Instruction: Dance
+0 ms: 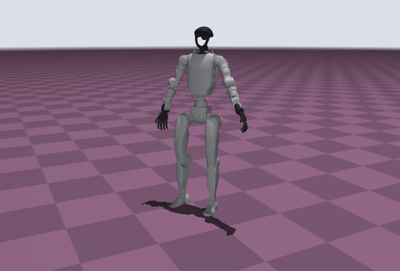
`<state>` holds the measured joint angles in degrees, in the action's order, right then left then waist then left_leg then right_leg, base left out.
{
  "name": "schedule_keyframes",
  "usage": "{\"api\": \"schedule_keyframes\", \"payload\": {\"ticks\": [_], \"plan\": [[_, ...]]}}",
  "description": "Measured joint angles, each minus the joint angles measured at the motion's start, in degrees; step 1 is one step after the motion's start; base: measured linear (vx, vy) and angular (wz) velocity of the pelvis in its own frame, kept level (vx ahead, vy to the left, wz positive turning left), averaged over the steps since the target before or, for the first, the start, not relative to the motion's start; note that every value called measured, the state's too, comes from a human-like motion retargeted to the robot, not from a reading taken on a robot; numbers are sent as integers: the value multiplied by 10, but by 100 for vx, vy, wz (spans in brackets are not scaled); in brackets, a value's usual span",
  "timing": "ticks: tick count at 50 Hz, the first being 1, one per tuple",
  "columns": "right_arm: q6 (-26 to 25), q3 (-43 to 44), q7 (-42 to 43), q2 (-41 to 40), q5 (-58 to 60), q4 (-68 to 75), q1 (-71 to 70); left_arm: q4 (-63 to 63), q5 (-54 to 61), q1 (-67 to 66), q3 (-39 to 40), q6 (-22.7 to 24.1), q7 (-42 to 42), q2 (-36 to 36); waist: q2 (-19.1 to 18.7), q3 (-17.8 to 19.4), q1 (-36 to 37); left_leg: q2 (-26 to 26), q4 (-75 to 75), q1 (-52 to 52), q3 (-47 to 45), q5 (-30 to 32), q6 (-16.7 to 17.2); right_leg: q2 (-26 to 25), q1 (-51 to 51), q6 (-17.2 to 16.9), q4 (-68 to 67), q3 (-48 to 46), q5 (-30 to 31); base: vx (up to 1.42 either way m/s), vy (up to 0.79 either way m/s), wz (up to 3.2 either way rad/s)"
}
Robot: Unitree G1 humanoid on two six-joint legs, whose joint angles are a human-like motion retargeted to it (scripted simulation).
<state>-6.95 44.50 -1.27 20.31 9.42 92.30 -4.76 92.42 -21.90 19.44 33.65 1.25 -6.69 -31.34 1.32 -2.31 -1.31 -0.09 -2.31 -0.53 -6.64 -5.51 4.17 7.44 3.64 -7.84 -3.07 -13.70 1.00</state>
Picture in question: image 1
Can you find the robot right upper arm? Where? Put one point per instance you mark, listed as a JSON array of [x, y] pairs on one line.
[[181, 67]]

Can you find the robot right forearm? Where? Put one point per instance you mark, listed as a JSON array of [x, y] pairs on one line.
[[168, 98]]

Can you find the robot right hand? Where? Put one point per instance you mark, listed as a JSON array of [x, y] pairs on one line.
[[163, 116]]

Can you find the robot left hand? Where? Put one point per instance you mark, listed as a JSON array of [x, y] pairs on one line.
[[240, 111]]

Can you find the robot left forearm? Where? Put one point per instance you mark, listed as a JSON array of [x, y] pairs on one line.
[[233, 95]]

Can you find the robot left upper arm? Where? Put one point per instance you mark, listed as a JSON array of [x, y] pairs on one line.
[[220, 62]]

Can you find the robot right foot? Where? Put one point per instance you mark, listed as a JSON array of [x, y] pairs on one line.
[[179, 201]]

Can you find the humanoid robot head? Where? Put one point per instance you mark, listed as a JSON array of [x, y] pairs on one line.
[[205, 33]]

